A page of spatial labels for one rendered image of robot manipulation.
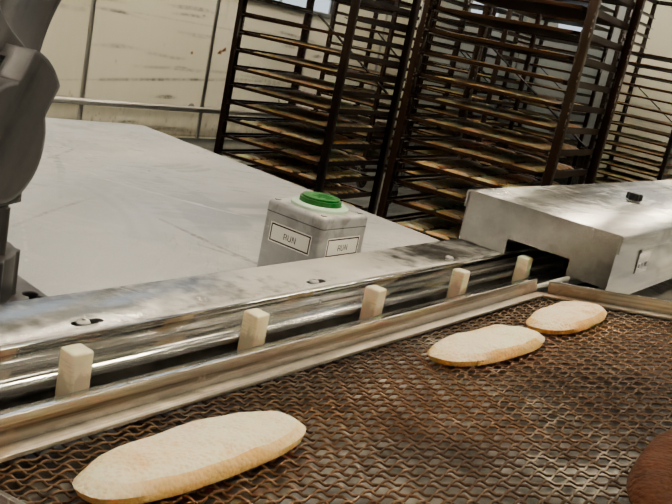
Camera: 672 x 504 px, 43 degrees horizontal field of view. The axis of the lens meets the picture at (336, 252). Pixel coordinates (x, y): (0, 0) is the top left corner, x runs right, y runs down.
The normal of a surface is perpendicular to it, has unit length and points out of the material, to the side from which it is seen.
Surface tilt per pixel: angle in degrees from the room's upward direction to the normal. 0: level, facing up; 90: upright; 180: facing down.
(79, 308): 0
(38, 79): 90
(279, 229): 90
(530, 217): 90
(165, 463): 11
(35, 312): 0
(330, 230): 90
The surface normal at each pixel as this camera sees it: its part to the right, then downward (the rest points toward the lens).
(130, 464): 0.00, -0.95
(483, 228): -0.60, 0.08
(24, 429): 0.80, 0.14
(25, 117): 0.95, 0.25
